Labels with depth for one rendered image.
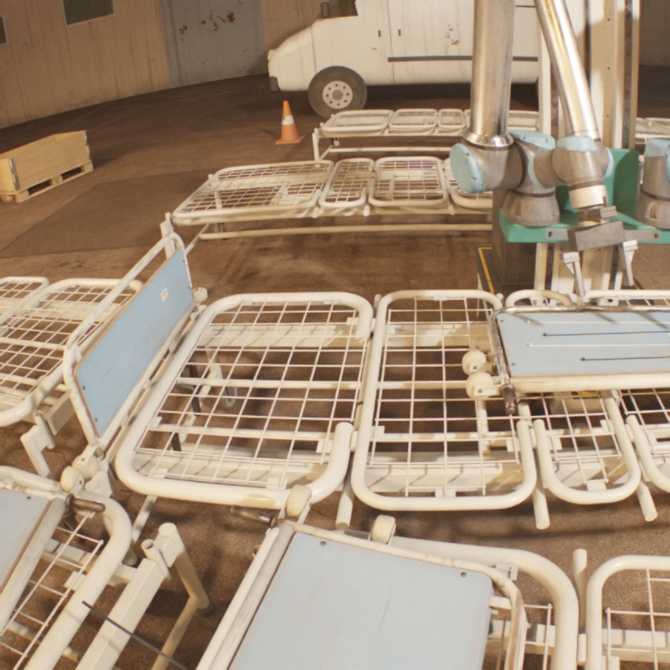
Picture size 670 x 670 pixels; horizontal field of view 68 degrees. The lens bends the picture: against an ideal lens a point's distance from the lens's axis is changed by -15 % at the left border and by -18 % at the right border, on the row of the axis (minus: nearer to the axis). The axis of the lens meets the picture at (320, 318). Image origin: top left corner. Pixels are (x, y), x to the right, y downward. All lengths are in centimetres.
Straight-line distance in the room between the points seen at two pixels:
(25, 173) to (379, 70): 492
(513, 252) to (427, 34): 636
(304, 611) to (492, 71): 131
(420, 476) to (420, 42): 744
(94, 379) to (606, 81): 176
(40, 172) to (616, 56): 632
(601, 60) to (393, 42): 643
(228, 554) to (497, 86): 151
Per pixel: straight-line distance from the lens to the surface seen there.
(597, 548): 173
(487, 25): 153
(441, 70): 838
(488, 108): 158
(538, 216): 175
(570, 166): 130
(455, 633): 88
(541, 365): 135
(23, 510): 124
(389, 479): 125
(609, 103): 201
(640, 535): 180
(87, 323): 132
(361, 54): 824
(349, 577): 91
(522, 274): 223
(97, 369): 135
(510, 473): 125
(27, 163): 702
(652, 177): 189
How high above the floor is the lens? 133
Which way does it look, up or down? 29 degrees down
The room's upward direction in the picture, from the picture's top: 6 degrees counter-clockwise
